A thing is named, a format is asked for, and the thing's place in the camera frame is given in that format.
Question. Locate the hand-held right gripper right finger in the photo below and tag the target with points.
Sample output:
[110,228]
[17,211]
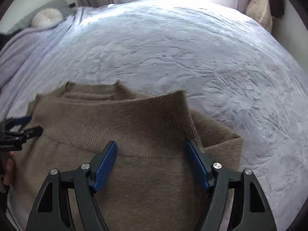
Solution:
[196,163]

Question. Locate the pale embossed bedspread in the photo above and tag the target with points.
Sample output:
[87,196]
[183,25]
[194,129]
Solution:
[192,65]

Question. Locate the dark cloth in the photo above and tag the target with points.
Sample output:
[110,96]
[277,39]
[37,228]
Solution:
[3,41]

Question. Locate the dark wall socket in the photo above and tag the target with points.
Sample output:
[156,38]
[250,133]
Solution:
[72,5]

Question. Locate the lavender ribbed blanket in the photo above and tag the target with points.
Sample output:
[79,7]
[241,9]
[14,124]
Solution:
[28,50]

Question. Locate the brown knit sweater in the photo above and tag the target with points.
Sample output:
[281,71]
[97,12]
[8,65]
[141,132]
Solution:
[144,130]

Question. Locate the grey pillow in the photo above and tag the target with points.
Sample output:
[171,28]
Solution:
[55,4]

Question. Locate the person's left hand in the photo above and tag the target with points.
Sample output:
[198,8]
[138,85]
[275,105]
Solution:
[10,169]

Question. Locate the round cream pillow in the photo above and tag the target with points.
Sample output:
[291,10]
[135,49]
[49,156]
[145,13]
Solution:
[47,16]

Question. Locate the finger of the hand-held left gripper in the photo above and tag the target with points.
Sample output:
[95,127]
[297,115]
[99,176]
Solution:
[21,120]
[30,132]

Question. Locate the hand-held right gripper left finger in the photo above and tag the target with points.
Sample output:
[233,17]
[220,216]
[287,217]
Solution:
[105,163]

